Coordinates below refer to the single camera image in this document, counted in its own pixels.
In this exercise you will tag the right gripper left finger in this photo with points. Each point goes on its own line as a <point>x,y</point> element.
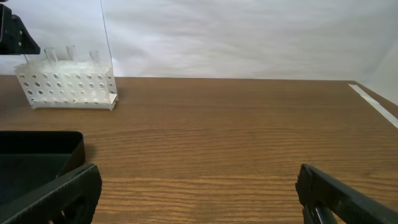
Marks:
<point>62,196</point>

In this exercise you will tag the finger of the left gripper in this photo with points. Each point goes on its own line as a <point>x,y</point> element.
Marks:
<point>15,40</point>

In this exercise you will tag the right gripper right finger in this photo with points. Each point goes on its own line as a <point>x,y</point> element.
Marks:
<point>326,196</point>

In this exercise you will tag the clear test tube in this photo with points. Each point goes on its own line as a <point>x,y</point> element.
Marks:
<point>51,56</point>
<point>94,56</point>
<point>71,53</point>

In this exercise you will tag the black tray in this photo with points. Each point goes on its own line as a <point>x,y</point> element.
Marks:
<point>31,168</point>

